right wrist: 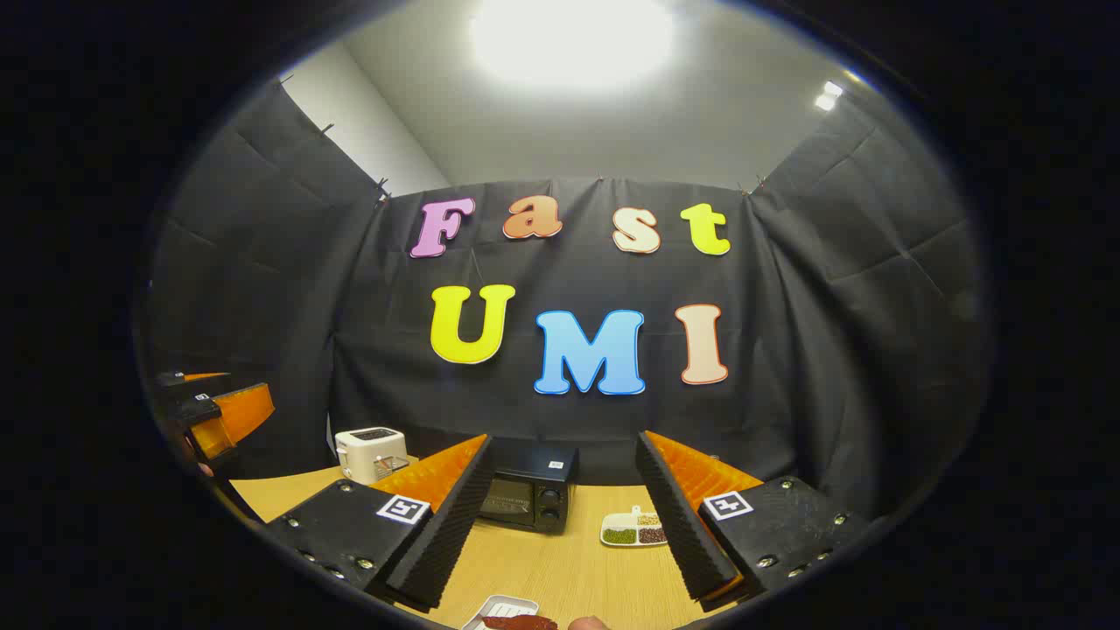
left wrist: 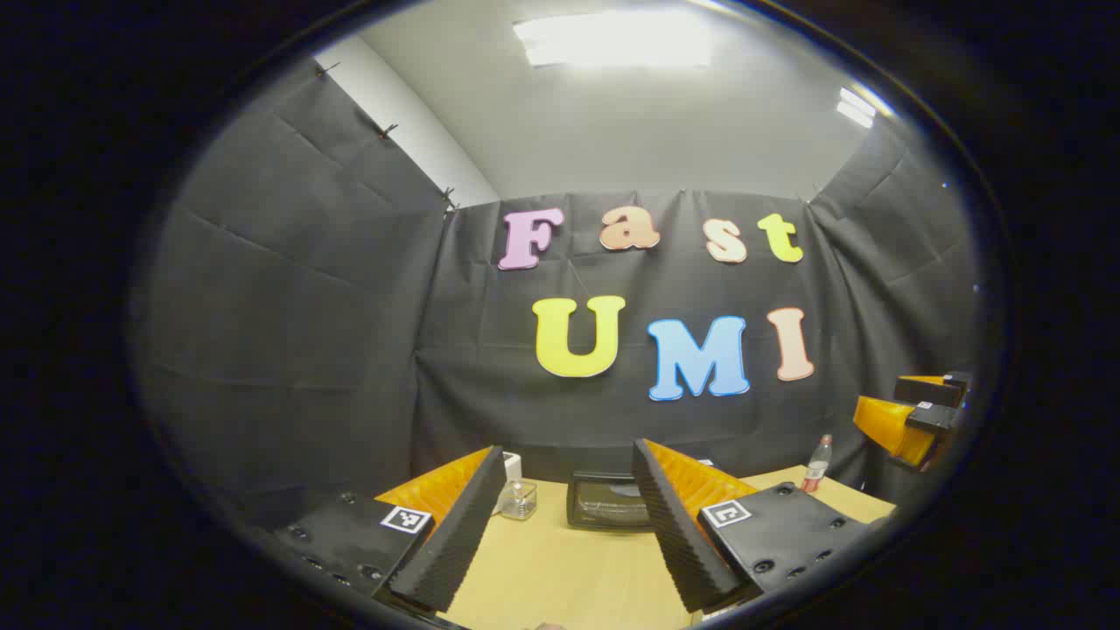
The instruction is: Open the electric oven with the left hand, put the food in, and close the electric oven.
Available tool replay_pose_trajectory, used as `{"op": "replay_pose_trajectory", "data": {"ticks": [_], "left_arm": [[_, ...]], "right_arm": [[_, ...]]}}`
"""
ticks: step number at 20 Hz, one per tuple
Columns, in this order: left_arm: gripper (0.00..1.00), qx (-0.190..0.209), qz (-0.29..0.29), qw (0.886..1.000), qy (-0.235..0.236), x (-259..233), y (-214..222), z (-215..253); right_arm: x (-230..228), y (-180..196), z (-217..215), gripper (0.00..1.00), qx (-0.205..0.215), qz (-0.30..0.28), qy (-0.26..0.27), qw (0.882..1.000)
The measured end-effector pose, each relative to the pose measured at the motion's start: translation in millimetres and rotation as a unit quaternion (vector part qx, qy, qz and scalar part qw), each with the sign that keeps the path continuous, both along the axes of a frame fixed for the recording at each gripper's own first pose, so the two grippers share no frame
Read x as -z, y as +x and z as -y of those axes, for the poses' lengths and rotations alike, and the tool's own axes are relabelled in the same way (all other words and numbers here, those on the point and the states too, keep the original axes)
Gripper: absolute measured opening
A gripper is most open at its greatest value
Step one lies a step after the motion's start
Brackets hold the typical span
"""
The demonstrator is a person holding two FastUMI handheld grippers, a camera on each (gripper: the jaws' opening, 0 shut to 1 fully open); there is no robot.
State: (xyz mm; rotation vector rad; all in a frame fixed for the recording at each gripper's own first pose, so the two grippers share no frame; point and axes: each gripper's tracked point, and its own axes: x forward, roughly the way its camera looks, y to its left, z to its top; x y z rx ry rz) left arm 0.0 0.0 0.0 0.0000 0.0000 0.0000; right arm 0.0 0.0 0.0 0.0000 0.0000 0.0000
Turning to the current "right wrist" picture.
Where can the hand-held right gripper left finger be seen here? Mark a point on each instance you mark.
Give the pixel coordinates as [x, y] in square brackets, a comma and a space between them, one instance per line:
[437, 534]

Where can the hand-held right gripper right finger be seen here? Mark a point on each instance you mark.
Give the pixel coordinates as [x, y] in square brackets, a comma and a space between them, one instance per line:
[682, 525]

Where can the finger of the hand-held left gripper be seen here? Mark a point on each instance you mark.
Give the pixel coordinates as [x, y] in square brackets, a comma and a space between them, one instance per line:
[241, 409]
[188, 379]

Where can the black electric oven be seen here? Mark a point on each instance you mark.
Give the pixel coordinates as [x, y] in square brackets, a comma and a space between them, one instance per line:
[534, 464]

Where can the red meat strip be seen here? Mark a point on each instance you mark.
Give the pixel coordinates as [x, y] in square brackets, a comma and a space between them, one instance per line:
[521, 623]

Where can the black oven knob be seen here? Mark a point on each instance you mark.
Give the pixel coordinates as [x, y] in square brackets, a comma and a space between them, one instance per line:
[551, 496]
[551, 516]

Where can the white divided dish with beans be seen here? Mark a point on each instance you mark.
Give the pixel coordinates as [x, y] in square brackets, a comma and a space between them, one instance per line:
[632, 534]

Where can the small white ribbed tray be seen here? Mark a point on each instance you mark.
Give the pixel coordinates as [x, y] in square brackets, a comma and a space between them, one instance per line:
[507, 606]

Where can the white toaster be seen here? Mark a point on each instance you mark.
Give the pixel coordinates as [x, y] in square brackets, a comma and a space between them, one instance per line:
[367, 451]

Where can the small ceiling spotlight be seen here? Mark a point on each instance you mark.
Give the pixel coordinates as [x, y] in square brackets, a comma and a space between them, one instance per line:
[827, 94]

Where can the large ceiling light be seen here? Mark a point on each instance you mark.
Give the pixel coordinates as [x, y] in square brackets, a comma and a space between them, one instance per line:
[569, 39]

